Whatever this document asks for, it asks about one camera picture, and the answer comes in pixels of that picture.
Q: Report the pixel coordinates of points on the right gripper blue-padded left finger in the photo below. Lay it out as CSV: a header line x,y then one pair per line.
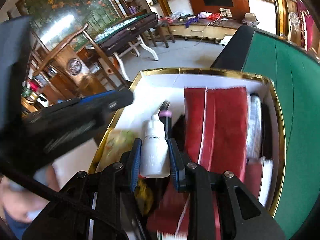
x,y
133,164

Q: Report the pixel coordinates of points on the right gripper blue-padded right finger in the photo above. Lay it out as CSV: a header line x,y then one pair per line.
x,y
178,164

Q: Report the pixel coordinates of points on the white squeeze tube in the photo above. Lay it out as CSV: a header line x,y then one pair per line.
x,y
154,157

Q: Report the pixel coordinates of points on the dark blue pen pink cap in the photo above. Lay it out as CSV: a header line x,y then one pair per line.
x,y
165,117

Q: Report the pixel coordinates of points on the red fabric pouch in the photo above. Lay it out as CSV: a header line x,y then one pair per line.
x,y
216,123

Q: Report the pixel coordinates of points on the operator hand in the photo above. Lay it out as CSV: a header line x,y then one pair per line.
x,y
18,205

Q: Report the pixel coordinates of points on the gold-edged white tray box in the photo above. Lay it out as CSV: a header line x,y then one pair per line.
x,y
221,206

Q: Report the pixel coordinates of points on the long white medicine box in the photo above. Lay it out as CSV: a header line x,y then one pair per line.
x,y
254,128

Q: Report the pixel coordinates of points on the wooden armchair round medallion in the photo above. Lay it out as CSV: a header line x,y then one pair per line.
x,y
66,62

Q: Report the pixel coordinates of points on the dark mahjong table white legs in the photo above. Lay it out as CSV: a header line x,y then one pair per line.
x,y
126,36

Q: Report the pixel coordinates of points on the low wooden tv cabinet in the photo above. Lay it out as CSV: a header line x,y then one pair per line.
x,y
203,29

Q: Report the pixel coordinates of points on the wooden chair with magenta cloth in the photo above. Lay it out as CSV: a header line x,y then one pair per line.
x,y
295,24

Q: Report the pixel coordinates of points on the floral wall painting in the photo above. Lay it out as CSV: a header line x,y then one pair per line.
x,y
53,20

